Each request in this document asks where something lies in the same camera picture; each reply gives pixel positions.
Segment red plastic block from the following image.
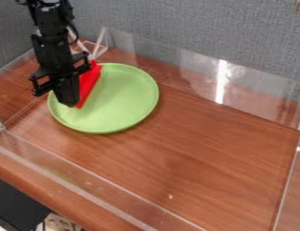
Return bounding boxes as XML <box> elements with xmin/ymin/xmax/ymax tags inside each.
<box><xmin>77</xmin><ymin>60</ymin><xmax>103</xmax><ymax>108</ymax></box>

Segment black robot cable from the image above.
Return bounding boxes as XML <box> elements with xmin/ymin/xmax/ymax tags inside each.
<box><xmin>67</xmin><ymin>23</ymin><xmax>81</xmax><ymax>47</ymax></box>

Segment clear acrylic corner bracket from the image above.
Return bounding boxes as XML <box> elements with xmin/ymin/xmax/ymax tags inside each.
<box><xmin>70</xmin><ymin>28</ymin><xmax>109</xmax><ymax>60</ymax></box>

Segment white power strip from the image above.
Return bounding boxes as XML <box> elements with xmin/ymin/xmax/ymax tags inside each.
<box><xmin>45</xmin><ymin>213</ymin><xmax>82</xmax><ymax>231</ymax></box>

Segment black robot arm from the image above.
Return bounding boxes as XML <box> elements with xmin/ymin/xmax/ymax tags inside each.
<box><xmin>15</xmin><ymin>0</ymin><xmax>91</xmax><ymax>107</ymax></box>

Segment green round plate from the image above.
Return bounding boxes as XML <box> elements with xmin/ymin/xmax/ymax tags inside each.
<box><xmin>47</xmin><ymin>63</ymin><xmax>160</xmax><ymax>134</ymax></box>

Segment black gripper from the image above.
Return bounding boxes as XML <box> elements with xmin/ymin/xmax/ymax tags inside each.
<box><xmin>30</xmin><ymin>32</ymin><xmax>91</xmax><ymax>107</ymax></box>

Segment clear acrylic enclosure wall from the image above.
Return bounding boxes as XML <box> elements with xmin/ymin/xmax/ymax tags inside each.
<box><xmin>0</xmin><ymin>29</ymin><xmax>300</xmax><ymax>231</ymax></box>

